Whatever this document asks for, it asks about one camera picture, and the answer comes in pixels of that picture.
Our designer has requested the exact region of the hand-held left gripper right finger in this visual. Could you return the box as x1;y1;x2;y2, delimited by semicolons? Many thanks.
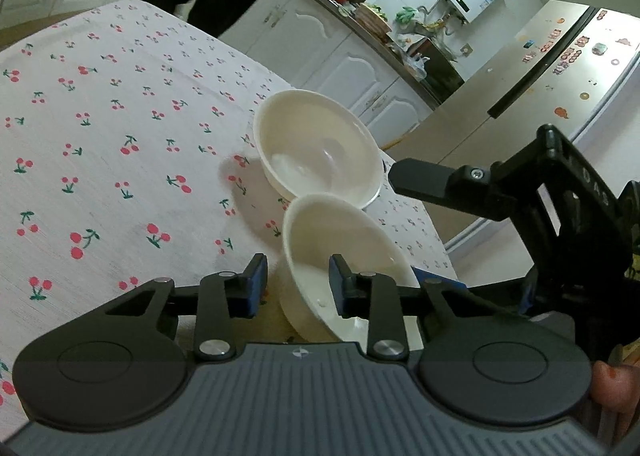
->
327;254;481;362

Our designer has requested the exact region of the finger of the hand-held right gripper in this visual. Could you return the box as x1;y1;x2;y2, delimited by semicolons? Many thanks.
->
425;276;541;319
389;159;521;223

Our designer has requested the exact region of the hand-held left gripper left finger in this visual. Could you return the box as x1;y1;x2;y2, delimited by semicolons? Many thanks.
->
102;253;269;363

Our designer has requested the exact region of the cream plastic bowl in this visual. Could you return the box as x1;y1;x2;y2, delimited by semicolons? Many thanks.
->
280;193;421;343
254;90;386;210

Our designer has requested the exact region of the clear plastic bag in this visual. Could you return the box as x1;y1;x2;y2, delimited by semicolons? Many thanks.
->
407;53;432;82

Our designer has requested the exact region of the cherry print tablecloth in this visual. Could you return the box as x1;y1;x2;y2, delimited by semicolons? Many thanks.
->
0;0;460;437

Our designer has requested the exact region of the group of fridge magnets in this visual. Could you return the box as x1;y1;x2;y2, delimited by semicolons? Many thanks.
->
520;10;633;121

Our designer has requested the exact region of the black countertop appliance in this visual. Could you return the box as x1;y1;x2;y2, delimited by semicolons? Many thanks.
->
417;36;466;97

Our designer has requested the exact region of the stainless steel refrigerator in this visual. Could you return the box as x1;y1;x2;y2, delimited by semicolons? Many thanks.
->
382;0;640;287

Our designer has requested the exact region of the woven basket of vegetables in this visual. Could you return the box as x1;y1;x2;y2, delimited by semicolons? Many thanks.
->
356;3;394;35

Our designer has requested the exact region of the person's right hand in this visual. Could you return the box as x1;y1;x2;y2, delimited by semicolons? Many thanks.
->
591;360;637;409

